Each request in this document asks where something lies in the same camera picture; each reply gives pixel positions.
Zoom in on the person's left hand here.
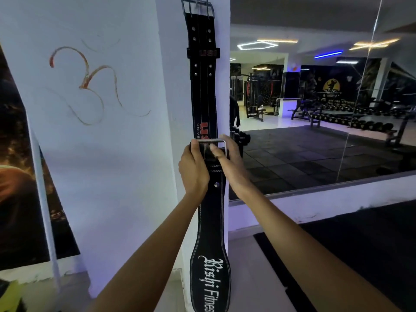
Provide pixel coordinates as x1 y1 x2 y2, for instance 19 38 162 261
178 139 211 199

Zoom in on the person's right hand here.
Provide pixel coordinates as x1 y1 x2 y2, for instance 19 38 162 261
210 135 253 200

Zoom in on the black belt with white script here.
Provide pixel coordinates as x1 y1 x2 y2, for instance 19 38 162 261
189 138 232 312

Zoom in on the person's left forearm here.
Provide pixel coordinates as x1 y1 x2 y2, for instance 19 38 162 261
86 189 210 312

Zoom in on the person's right forearm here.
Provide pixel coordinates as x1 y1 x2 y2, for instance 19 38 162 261
231 185 403 312

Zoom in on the black belt with red print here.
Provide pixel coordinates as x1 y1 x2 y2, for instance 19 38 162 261
181 0 221 142

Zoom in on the white pipe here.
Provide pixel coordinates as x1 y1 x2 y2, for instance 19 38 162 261
27 116 63 291

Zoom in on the black rubber floor mat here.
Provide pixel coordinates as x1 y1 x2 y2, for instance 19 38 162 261
253 199 416 312

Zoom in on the yellow object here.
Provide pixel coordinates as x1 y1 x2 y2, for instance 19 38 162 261
0 279 24 312

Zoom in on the large wall mirror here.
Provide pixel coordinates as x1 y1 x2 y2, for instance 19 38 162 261
229 0 416 202

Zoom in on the dark wall poster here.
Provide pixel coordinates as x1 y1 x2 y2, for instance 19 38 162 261
0 45 81 272

